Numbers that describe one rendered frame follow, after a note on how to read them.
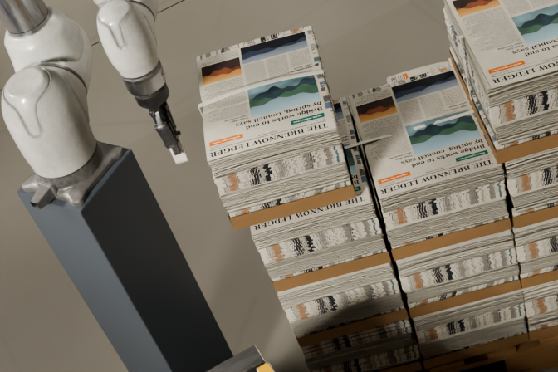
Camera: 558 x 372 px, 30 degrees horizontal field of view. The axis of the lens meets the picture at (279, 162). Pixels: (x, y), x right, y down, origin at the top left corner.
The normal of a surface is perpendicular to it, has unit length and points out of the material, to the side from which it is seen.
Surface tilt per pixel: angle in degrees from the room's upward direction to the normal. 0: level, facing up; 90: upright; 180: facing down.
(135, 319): 90
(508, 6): 0
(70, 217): 90
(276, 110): 3
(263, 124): 2
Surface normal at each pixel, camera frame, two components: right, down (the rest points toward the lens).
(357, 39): -0.25, -0.69
